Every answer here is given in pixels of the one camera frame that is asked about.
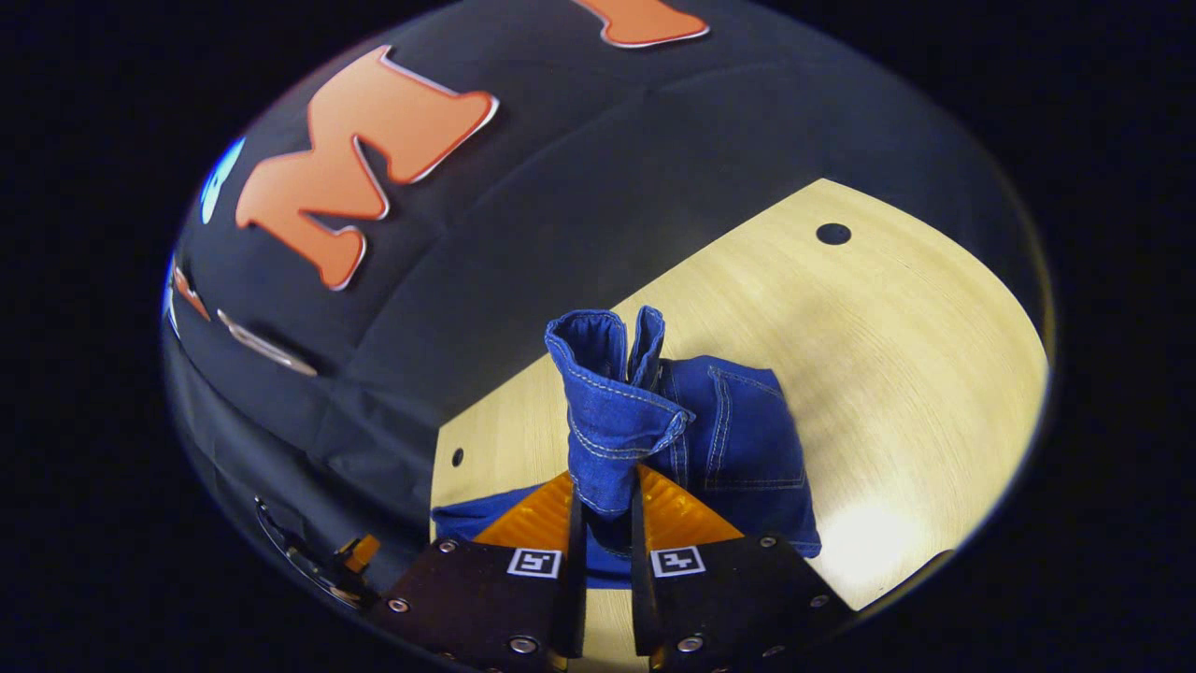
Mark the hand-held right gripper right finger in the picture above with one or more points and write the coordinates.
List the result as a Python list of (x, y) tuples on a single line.
[(641, 598)]

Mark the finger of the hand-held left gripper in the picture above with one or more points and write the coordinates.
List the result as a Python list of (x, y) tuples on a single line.
[(360, 553)]

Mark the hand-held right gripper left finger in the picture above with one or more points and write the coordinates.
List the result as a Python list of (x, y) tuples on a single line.
[(572, 579)]

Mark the blue jeans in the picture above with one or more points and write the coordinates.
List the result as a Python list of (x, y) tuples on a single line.
[(738, 430)]

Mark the black backdrop cloth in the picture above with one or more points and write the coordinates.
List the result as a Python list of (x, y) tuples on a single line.
[(561, 187)]

